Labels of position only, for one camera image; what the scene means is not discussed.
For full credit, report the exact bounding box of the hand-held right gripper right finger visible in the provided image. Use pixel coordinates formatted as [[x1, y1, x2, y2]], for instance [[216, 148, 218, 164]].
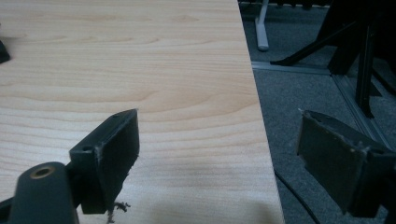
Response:
[[297, 109, 396, 218]]

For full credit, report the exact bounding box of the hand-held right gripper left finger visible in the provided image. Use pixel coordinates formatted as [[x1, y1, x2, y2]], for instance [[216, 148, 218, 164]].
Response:
[[68, 108, 140, 216]]

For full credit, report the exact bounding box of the black sock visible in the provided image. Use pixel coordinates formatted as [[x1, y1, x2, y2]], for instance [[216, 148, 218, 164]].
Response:
[[0, 40, 11, 64]]

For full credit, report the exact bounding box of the white desk frame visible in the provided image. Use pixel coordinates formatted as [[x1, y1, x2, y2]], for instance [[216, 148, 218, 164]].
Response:
[[254, 0, 271, 52]]

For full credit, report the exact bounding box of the black metal stand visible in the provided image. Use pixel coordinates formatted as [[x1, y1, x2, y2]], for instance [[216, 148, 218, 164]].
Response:
[[270, 0, 396, 119]]

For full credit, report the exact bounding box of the aluminium floor rail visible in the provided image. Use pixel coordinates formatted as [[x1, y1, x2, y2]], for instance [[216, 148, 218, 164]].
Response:
[[332, 74, 394, 152], [251, 61, 332, 77]]

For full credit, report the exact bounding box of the black floor cable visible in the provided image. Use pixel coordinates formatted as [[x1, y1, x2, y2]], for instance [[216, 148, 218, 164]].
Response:
[[274, 169, 322, 224]]

